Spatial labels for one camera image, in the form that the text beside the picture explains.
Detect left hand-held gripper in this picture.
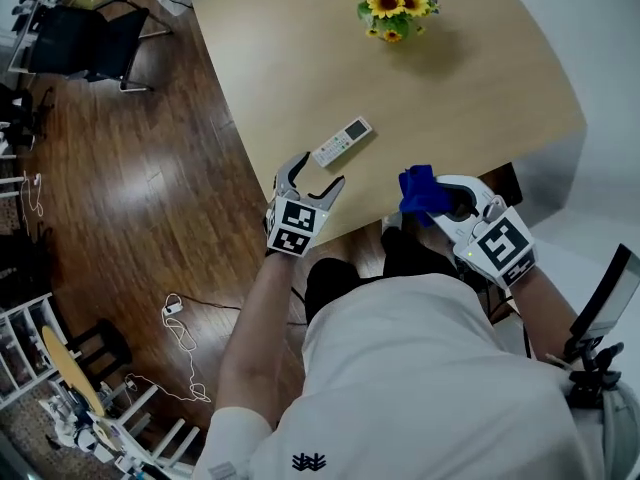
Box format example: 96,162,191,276
263,151,347,259

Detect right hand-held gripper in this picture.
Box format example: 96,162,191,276
428,173,538,289

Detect blue cloth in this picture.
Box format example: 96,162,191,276
397,164,454,229

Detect white remote control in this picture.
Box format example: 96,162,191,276
311,115,374,169

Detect person's right forearm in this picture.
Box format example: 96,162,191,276
506,266,582,365

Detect person's left forearm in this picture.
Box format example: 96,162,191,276
216,251,297,430

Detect person's black trousers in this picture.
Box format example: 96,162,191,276
303,226,464,325

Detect black and white panel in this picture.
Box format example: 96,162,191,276
568,242,640,350

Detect person's white shirt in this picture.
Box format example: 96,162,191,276
191,271,607,480

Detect sunflower bouquet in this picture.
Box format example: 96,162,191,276
345,0,442,45

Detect black clamp stand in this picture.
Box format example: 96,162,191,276
563,341,627,410

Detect black office chair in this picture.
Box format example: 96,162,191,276
25,0,175,94

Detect black stool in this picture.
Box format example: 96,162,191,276
67,317,135,385

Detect round wooden side table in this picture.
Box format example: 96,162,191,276
40,324,107,419

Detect white shelf unit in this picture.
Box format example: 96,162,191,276
0,291,70,411

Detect thin black cable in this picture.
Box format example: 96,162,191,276
178,294,243,313

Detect white cable with plug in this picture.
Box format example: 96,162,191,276
160,292,213,405

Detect thin white cable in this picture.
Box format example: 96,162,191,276
18,169,46,230

